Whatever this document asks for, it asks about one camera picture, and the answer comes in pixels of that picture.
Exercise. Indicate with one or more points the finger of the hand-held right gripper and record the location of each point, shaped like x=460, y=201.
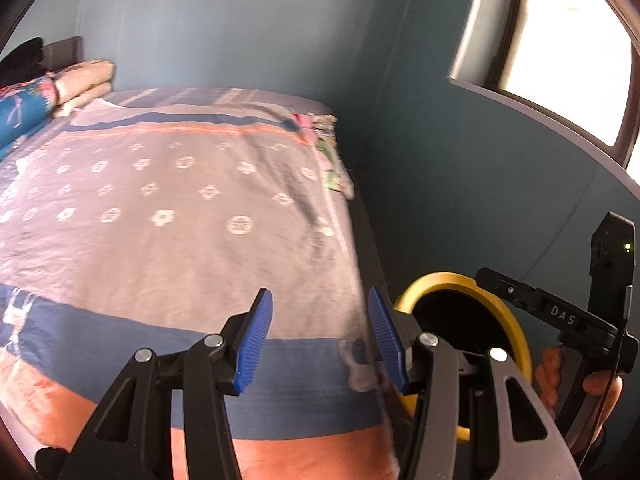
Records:
x=507, y=287

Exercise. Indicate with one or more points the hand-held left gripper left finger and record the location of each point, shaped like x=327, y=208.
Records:
x=255, y=340

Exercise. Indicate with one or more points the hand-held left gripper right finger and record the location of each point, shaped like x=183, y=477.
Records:
x=387, y=340

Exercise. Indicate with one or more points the black bin with yellow rim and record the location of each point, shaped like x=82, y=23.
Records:
x=450, y=277

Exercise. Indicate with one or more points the person's right hand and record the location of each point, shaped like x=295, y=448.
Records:
x=547, y=375

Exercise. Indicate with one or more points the bed with patterned blanket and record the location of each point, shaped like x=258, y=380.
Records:
x=175, y=210

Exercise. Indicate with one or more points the colourful floral cloth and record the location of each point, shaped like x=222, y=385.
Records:
x=332, y=160

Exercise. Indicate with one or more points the window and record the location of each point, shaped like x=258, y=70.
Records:
x=565, y=35

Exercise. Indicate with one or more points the beige stacked pillows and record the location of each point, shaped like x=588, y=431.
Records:
x=85, y=82

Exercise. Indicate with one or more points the blue floral folded quilt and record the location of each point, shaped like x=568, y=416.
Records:
x=22, y=110

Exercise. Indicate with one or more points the grey padded headboard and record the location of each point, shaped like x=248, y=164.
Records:
x=62, y=52

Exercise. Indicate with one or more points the black clothes pile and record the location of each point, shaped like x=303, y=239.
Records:
x=20, y=62

